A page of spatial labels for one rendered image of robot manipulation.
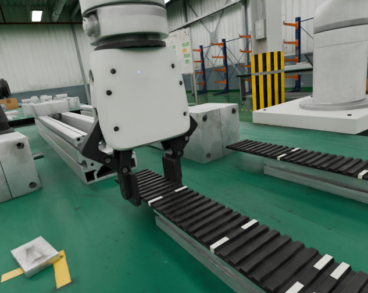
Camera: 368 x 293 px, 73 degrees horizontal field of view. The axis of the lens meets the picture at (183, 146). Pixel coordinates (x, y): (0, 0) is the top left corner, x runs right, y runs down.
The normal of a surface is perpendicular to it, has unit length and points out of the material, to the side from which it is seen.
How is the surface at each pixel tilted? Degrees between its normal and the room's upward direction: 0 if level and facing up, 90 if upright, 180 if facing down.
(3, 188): 90
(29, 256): 0
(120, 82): 88
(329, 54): 91
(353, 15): 90
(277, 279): 0
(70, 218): 0
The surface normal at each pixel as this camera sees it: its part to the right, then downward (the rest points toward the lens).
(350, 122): -0.84, 0.24
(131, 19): 0.28, 0.22
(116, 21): -0.04, 0.27
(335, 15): -0.66, 0.29
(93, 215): -0.12, -0.95
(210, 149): 0.57, 0.15
